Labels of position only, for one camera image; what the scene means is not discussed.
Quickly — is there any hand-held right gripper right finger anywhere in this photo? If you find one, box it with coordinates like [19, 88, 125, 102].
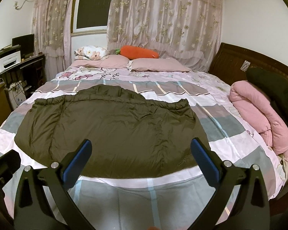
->
[190, 138, 271, 230]

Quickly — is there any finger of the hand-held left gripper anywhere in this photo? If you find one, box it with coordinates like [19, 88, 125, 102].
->
[0, 149, 21, 190]

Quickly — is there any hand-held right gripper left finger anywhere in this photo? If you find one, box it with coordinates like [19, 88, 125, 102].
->
[13, 139, 93, 230]

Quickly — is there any dark olive hooded puffer jacket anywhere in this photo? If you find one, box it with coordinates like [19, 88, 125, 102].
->
[14, 84, 212, 179]

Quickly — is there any bed with pink quilt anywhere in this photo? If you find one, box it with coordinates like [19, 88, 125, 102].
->
[0, 65, 286, 230]

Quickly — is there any white floral cloth cover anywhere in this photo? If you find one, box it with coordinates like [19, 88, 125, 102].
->
[5, 81, 33, 112]

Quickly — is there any folded pink quilt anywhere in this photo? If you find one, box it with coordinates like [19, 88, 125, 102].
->
[229, 81, 288, 155]

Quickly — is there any black computer desk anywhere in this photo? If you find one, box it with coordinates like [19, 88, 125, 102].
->
[0, 53, 47, 94]

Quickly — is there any pink pillow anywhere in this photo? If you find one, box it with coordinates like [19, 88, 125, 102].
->
[70, 55, 133, 69]
[130, 57, 191, 73]

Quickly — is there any black cloth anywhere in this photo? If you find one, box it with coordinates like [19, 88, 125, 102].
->
[246, 67, 288, 118]

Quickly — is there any dark wooden headboard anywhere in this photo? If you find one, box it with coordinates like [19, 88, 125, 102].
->
[208, 42, 288, 94]

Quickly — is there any white printer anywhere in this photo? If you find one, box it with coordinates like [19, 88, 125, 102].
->
[0, 47, 22, 73]

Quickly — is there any white floral pillow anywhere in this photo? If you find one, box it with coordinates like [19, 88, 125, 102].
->
[74, 46, 110, 60]

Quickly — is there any black computer monitor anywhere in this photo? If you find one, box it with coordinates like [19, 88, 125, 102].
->
[12, 34, 35, 59]

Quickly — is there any orange carrot plush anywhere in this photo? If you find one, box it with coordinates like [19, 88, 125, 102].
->
[114, 45, 160, 60]

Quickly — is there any pink floral lace curtain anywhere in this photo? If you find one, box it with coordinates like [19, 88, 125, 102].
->
[31, 0, 76, 72]
[107, 0, 229, 66]

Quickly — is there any window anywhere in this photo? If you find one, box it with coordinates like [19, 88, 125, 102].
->
[72, 0, 114, 34]

